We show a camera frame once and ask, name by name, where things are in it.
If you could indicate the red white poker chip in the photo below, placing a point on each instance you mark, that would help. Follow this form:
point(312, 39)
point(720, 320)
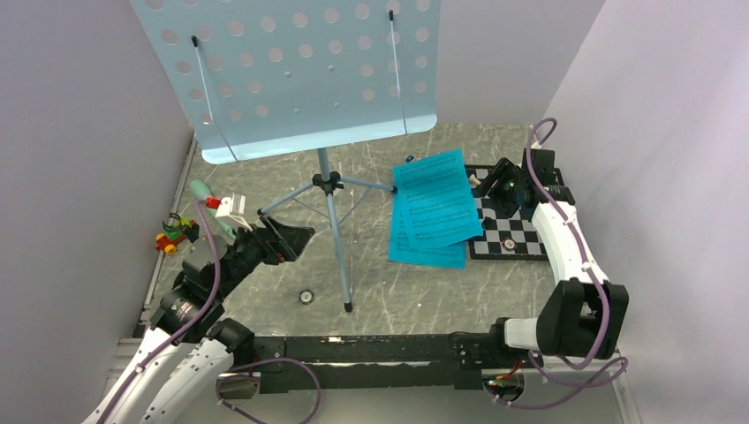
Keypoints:
point(509, 244)

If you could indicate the teal sheet music page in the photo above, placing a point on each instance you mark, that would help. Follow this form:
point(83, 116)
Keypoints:
point(439, 174)
point(421, 251)

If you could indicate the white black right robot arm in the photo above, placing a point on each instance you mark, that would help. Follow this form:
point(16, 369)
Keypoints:
point(585, 312)

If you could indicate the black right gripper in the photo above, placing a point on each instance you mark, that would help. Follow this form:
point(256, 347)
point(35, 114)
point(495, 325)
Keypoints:
point(503, 170)

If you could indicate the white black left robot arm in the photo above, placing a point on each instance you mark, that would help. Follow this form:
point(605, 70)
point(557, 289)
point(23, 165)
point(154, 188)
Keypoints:
point(188, 341)

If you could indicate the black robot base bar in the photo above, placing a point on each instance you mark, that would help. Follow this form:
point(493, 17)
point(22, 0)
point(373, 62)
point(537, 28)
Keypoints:
point(460, 360)

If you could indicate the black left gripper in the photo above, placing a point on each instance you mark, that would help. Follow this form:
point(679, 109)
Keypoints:
point(292, 238)

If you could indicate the light blue music stand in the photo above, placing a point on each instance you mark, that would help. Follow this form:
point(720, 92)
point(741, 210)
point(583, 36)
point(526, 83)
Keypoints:
point(263, 78)

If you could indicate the black white chessboard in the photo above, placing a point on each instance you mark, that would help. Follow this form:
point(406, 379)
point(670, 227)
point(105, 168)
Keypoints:
point(553, 228)

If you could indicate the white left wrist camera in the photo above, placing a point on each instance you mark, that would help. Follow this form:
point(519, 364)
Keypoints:
point(232, 210)

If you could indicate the black chess pawn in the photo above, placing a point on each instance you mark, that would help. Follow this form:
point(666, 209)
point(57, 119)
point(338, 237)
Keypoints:
point(489, 224)

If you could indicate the mint green toy microphone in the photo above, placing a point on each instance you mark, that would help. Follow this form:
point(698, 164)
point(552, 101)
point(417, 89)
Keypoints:
point(202, 192)

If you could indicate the black microphone desk stand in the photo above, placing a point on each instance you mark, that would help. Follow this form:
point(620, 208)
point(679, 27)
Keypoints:
point(179, 228)

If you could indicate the red green brick toy car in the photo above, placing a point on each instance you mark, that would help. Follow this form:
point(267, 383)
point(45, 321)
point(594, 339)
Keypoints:
point(162, 244)

